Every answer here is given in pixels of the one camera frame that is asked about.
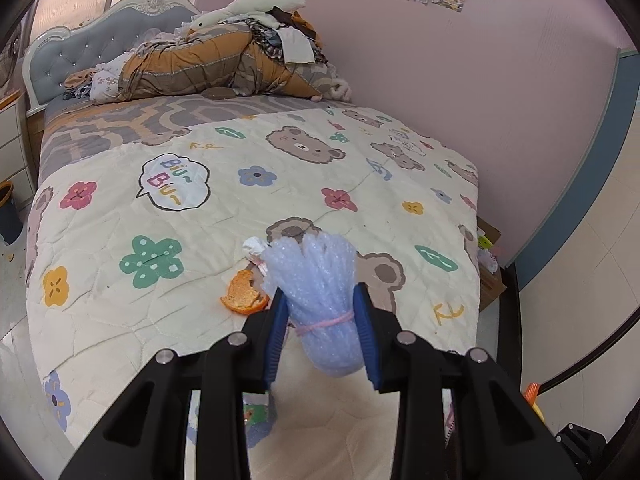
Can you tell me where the printed cardboard box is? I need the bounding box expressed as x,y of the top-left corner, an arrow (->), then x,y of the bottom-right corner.
479,260 -> 507,311

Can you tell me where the lavender bubble wrap bundle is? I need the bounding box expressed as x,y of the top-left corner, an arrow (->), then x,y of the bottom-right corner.
260,230 -> 371,376

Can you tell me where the white plush toy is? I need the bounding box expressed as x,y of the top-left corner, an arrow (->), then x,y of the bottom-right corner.
187,0 -> 306,36

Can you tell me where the pink plush toy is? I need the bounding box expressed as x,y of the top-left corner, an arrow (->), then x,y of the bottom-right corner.
320,77 -> 353,103

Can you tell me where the plain cardboard box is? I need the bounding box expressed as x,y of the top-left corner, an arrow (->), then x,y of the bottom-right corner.
476,216 -> 502,243

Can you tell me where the white nightstand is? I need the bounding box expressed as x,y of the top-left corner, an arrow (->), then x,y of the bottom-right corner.
0,90 -> 41,206

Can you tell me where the floral white cloth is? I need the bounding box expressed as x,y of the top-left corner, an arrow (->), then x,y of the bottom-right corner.
62,55 -> 133,106

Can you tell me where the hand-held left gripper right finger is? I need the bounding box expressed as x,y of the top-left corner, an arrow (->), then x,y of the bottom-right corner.
352,282 -> 583,480

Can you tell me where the orange peel piece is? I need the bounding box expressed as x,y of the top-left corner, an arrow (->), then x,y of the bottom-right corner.
220,270 -> 271,317

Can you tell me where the grey tufted bed headboard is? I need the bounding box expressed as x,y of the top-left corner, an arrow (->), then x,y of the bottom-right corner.
22,0 -> 201,116

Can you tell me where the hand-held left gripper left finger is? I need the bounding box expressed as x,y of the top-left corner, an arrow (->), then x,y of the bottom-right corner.
59,290 -> 290,480

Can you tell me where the grey orange patterned bedsheet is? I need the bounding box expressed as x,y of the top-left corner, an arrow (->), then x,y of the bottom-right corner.
37,92 -> 358,186

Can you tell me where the brown orange folded quilt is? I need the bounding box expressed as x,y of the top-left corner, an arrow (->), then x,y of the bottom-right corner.
117,27 -> 333,103

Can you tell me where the white tissue ball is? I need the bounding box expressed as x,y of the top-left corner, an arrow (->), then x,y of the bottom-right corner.
242,237 -> 273,276

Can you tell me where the bear printed blanket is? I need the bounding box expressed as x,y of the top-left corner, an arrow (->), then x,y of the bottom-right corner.
25,106 -> 483,480

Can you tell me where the small dark blue bin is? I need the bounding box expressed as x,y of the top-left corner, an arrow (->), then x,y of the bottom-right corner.
0,180 -> 23,246

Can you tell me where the pile of clothes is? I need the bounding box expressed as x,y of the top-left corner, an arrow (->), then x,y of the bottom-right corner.
245,7 -> 331,66

